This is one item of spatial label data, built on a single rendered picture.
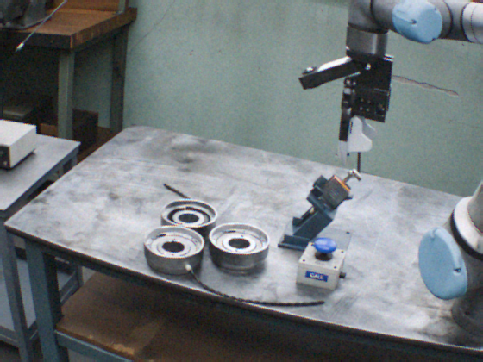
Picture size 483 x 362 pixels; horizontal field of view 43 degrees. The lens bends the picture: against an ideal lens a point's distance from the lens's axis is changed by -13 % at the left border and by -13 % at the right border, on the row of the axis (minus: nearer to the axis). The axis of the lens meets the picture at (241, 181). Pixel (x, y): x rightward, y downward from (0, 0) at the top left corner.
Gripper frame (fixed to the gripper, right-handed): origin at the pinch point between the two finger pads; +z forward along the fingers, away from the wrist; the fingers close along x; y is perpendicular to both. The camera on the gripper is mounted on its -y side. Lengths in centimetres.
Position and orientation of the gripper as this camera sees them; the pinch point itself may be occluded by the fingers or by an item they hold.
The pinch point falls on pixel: (342, 152)
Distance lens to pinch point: 123.1
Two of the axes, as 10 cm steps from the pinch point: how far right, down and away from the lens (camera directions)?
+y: 9.5, 2.0, -2.4
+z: -0.8, 8.9, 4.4
